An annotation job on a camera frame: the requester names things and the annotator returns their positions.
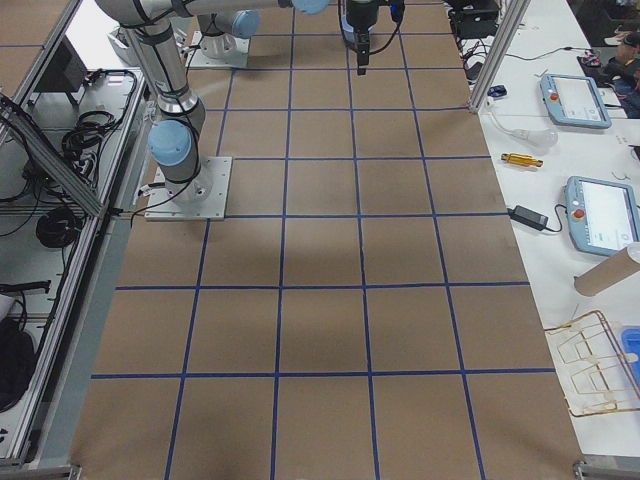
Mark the blue plastic container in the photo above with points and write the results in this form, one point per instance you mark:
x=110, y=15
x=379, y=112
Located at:
x=630, y=341

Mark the white light bulb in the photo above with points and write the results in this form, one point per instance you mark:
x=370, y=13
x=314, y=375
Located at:
x=541, y=139

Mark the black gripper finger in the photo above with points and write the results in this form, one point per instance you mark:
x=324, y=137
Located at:
x=362, y=57

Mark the black electronics box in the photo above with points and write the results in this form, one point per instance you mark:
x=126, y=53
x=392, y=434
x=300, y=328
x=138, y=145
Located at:
x=473, y=19

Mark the gold wire rack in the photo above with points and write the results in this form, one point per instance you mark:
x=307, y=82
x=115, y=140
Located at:
x=591, y=366

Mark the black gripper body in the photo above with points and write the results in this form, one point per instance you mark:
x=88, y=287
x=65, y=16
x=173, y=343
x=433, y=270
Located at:
x=359, y=17

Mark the teach pendant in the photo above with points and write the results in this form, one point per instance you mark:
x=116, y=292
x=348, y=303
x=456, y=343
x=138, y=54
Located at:
x=603, y=217
x=574, y=101

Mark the upper teach pendant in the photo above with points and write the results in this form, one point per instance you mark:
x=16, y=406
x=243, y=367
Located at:
x=574, y=101

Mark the aluminium frame post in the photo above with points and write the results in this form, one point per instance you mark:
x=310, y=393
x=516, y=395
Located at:
x=505, y=34

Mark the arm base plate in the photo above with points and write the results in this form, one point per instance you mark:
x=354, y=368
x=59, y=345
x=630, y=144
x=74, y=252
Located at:
x=205, y=198
x=217, y=52

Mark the black power adapter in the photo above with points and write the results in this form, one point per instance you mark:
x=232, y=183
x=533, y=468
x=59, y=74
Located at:
x=528, y=217

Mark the lower teach pendant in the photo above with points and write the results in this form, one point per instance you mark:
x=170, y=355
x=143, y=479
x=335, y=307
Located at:
x=603, y=217

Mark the cardboard tube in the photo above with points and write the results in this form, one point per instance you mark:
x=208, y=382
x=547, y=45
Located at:
x=609, y=272

